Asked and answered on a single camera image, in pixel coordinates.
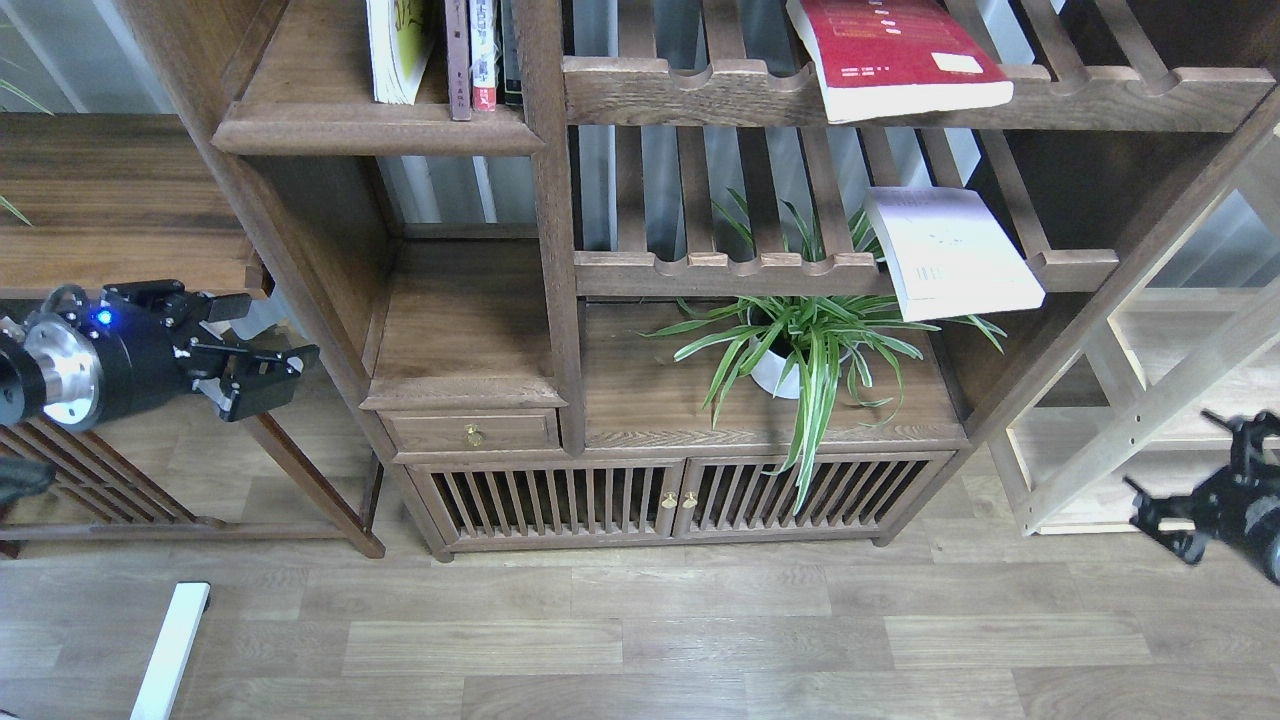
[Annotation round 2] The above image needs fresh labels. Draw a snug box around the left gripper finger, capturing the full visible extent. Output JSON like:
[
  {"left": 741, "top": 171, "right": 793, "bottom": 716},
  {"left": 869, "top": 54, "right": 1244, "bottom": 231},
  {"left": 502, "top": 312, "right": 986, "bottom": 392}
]
[
  {"left": 180, "top": 336, "right": 319, "bottom": 421},
  {"left": 102, "top": 281, "right": 253, "bottom": 345}
]

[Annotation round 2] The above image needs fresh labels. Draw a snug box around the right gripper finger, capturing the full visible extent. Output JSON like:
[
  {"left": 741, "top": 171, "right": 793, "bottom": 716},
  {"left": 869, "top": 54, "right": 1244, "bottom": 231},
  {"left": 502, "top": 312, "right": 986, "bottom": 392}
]
[
  {"left": 1123, "top": 475, "right": 1211, "bottom": 568},
  {"left": 1199, "top": 409, "right": 1279, "bottom": 480}
]

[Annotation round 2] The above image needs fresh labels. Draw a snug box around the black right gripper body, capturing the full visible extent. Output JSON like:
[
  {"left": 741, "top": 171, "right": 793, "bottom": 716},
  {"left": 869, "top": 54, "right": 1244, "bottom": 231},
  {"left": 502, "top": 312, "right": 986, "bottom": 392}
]
[{"left": 1196, "top": 470, "right": 1279, "bottom": 584}]

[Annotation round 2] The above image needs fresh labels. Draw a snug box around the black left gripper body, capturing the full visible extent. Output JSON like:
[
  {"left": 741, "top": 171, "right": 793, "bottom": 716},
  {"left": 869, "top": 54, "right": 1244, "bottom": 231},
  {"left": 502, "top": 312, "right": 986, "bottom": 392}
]
[{"left": 22, "top": 301, "right": 191, "bottom": 432}]

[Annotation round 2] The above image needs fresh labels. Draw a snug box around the white and yellow book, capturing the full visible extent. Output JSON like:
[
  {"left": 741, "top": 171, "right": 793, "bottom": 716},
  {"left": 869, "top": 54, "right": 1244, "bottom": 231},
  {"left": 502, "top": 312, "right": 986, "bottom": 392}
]
[{"left": 366, "top": 1, "right": 442, "bottom": 104}]

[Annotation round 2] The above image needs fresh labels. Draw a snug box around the red cover book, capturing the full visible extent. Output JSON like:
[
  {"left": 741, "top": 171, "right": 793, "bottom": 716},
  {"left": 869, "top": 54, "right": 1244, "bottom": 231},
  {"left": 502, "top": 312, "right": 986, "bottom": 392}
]
[{"left": 786, "top": 1, "right": 1014, "bottom": 124}]

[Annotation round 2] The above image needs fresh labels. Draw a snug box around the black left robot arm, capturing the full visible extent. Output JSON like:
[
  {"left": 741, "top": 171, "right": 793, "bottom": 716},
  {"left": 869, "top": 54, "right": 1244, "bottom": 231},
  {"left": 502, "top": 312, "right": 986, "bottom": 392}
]
[{"left": 1, "top": 279, "right": 319, "bottom": 432}]

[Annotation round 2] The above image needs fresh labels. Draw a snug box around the light wooden shelf unit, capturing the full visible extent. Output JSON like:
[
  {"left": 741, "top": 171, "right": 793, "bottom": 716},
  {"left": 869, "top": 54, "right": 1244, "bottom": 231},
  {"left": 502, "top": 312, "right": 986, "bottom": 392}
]
[{"left": 989, "top": 131, "right": 1277, "bottom": 536}]

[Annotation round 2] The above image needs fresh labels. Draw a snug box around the dark wooden side table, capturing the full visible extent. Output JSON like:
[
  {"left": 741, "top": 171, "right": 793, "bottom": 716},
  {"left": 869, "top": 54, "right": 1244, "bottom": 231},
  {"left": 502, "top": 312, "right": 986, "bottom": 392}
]
[{"left": 1, "top": 113, "right": 385, "bottom": 559}]

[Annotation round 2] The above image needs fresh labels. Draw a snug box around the white metal leg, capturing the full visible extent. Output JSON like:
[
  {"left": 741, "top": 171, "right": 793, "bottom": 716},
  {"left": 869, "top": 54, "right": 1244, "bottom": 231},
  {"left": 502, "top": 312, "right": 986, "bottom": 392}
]
[{"left": 129, "top": 582, "right": 211, "bottom": 719}]

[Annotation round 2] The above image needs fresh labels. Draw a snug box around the small wooden drawer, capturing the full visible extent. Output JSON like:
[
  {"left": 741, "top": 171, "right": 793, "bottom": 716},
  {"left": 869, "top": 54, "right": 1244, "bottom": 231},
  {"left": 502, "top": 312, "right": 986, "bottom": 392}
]
[{"left": 378, "top": 407, "right": 559, "bottom": 454}]

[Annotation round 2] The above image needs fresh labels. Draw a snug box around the right slatted cabinet door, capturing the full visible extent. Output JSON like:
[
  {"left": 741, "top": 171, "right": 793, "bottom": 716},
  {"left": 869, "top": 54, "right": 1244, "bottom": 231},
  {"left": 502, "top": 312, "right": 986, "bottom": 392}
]
[{"left": 660, "top": 451, "right": 952, "bottom": 544}]

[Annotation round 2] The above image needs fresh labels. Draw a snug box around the pale pink book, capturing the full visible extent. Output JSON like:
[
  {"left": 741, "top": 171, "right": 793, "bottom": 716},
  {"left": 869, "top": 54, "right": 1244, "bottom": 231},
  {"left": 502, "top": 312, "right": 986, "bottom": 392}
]
[{"left": 864, "top": 187, "right": 1044, "bottom": 322}]

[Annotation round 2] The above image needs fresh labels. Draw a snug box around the maroon upright book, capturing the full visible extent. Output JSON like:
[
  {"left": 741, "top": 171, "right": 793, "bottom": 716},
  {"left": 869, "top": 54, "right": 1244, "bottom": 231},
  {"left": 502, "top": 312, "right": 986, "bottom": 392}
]
[{"left": 442, "top": 0, "right": 472, "bottom": 122}]

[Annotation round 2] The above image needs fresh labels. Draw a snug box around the dark upright book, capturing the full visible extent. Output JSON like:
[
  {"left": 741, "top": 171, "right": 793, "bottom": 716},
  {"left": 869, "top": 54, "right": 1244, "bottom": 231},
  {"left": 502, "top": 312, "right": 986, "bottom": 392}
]
[{"left": 497, "top": 0, "right": 524, "bottom": 108}]

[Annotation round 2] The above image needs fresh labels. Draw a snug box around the red white upright book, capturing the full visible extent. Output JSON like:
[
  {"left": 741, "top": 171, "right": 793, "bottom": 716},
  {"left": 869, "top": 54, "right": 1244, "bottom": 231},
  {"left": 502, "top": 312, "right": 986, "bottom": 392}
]
[{"left": 468, "top": 0, "right": 499, "bottom": 111}]

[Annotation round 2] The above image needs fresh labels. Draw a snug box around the green spider plant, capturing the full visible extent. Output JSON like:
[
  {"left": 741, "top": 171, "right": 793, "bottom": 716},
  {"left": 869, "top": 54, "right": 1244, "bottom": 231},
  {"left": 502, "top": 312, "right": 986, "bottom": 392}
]
[{"left": 640, "top": 188, "right": 1009, "bottom": 515}]

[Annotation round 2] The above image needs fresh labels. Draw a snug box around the dark wooden bookshelf cabinet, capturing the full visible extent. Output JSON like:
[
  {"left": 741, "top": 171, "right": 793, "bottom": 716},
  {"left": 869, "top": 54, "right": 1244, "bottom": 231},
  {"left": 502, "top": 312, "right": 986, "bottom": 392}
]
[{"left": 116, "top": 1, "right": 1277, "bottom": 560}]

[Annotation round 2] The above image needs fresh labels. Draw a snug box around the white plant pot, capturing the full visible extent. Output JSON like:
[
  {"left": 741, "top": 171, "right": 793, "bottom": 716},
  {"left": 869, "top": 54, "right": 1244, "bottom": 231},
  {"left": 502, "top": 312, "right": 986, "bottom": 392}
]
[{"left": 742, "top": 297, "right": 852, "bottom": 405}]

